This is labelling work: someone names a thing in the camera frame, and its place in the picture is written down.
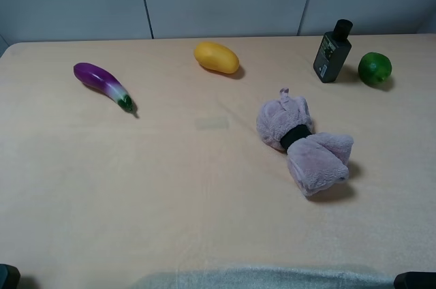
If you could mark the lilac rolled towel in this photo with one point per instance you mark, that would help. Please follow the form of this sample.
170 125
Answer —
316 162

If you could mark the dark green bottle black cap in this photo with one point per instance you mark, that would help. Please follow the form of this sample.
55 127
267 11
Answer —
333 51

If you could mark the yellow toy mango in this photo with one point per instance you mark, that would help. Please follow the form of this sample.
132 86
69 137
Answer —
216 57

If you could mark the grey cloth at bottom edge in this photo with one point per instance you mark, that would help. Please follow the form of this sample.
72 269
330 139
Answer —
263 277

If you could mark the purple toy eggplant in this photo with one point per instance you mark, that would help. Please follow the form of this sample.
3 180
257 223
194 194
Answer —
98 78

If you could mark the green lime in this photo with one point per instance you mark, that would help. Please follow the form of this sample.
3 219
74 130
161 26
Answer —
374 68

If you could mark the black elastic band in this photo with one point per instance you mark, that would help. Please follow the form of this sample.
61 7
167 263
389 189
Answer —
293 135

